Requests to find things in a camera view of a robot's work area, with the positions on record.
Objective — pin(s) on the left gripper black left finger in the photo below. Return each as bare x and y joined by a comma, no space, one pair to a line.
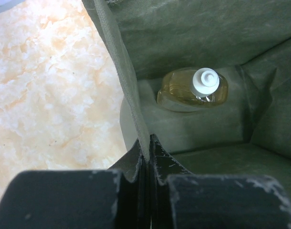
79,199

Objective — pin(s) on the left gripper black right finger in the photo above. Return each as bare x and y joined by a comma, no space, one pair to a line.
183,200

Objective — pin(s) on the amber bottle white cap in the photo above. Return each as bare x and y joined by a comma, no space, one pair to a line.
191,89

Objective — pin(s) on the green canvas bag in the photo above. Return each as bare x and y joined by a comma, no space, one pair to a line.
246,41

